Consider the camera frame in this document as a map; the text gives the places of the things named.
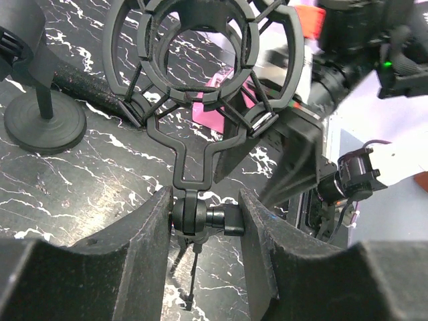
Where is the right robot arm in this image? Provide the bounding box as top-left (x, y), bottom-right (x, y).
top-left (214, 1), bottom-right (427, 207)

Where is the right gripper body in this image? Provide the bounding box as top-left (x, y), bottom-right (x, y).
top-left (255, 32), bottom-right (378, 122)

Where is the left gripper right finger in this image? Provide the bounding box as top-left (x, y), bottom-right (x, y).
top-left (239, 189), bottom-right (427, 320)

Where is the round base stand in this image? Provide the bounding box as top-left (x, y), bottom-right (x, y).
top-left (1, 1), bottom-right (87, 154)

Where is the shock mount stand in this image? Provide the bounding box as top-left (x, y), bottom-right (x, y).
top-left (102, 0), bottom-right (306, 312)

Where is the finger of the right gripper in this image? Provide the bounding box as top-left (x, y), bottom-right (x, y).
top-left (260, 110), bottom-right (322, 204)
top-left (213, 92), bottom-right (266, 183)

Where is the pink wedge block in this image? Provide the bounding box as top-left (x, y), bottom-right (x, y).
top-left (192, 65), bottom-right (258, 133)

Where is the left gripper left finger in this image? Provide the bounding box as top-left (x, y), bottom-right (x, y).
top-left (1, 187), bottom-right (173, 320)

